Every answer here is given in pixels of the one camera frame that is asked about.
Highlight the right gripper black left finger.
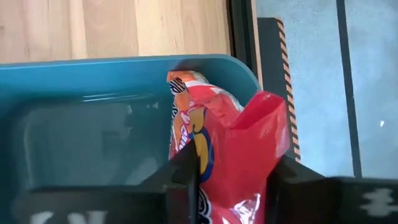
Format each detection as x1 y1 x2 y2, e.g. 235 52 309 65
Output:
11 139 200 224

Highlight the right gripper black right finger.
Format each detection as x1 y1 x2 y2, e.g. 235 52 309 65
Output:
266 154 398 224

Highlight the red Maruchan noodle packet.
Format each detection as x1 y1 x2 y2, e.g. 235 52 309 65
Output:
167 70 292 224

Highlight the teal plastic bin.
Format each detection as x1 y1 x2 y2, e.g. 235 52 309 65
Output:
0 54 261 224

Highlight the black hazard-striped floor mat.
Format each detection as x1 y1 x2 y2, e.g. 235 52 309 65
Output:
257 17 302 162

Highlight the black aluminium table frame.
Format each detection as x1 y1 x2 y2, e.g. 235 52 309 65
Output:
226 0 256 74

